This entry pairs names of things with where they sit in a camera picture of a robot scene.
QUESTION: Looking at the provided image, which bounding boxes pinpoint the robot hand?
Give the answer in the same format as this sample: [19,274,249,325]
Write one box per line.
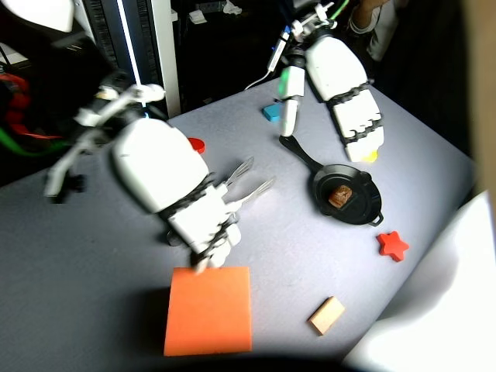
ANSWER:
[277,34,386,164]
[110,118,243,274]

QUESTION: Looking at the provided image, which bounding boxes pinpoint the brown toy food piece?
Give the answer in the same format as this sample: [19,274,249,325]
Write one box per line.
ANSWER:
[328,184,353,211]

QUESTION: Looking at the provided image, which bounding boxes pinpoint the black frying pan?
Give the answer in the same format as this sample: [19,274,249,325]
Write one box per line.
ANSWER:
[278,133,385,227]

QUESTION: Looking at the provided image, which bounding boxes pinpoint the person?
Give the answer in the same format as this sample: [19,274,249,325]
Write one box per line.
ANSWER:
[348,0,408,63]

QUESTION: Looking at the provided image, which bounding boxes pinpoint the blue block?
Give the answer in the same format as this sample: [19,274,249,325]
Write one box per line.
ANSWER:
[262,103,284,125]

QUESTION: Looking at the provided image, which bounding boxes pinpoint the grey table cloth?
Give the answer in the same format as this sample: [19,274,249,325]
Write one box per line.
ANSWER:
[0,77,477,361]

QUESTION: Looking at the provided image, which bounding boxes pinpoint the white cabinet edge strip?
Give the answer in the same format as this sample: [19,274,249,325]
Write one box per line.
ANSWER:
[115,0,151,117]

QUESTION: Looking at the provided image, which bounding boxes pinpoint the orange foam pad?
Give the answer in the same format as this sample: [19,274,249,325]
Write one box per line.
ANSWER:
[163,266,253,357]

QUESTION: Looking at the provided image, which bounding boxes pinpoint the red star block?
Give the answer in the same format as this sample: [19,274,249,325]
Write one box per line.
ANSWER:
[376,231,411,263]

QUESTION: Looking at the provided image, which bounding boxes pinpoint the tan wooden rectangular block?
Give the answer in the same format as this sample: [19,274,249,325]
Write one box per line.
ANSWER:
[308,296,346,336]

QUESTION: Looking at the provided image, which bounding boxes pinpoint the white backdrop sheet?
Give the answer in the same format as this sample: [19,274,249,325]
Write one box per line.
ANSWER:
[343,189,496,372]

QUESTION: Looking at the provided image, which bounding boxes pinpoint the white cable with adapter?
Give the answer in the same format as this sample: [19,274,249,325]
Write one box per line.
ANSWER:
[244,25,292,91]

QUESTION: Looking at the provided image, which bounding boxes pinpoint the white metal post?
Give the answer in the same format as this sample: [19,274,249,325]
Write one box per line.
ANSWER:
[150,0,182,119]

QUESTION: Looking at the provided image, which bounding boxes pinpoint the thick green cable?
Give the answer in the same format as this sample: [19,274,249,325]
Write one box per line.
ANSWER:
[0,127,73,158]

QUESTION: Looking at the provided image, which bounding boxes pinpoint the red twisted wire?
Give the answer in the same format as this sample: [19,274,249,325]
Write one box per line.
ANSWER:
[0,73,65,140]

